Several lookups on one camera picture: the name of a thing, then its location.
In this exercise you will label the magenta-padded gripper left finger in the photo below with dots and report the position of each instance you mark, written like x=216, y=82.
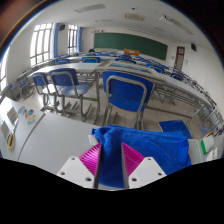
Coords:
x=73, y=170

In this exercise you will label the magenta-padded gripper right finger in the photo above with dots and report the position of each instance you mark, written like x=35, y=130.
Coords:
x=146, y=170

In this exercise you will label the blue towel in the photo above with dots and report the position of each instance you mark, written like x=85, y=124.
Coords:
x=156, y=146

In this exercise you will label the blue chair seat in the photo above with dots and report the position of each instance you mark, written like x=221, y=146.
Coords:
x=175, y=127

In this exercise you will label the yellow blue sticker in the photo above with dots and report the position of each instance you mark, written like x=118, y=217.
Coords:
x=31, y=119

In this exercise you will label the small white box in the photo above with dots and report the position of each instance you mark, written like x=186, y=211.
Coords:
x=210, y=155

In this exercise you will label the orange blue sticker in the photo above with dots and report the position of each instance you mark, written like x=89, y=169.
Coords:
x=29, y=113

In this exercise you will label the round teal sticker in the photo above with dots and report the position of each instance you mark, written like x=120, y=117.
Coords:
x=21, y=110

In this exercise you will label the long grey classroom desk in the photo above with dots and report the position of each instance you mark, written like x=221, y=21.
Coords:
x=80, y=68
x=180, y=87

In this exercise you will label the framed landscape picture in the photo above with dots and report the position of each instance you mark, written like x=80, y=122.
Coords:
x=130, y=66

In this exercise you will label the far desks and blue chairs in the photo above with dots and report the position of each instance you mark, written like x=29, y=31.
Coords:
x=90, y=60

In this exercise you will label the brown door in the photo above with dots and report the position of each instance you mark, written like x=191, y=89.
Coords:
x=179, y=57

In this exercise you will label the orange lectern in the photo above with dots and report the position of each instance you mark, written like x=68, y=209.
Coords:
x=132, y=52

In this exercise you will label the tall side window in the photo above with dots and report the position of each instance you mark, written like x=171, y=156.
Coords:
x=3, y=70

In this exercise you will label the green chalkboard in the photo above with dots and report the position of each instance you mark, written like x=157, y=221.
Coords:
x=130, y=43

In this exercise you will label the large white-framed window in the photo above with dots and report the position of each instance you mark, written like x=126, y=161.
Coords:
x=41, y=43

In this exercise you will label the blue curtain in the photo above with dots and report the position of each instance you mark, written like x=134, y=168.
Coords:
x=56, y=40
x=79, y=39

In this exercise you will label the narrow white-framed window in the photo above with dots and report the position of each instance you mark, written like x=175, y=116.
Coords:
x=72, y=38

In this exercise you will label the ceiling air conditioner vent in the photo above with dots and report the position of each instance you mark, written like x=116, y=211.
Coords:
x=135, y=16

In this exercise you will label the ceiling lights group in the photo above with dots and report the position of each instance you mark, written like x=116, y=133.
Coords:
x=90, y=7

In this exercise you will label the blue chair with grey frame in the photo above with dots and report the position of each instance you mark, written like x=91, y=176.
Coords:
x=128, y=93
x=65, y=80
x=40, y=80

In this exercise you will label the black wall speaker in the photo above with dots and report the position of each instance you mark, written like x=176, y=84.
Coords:
x=193, y=47
x=62, y=27

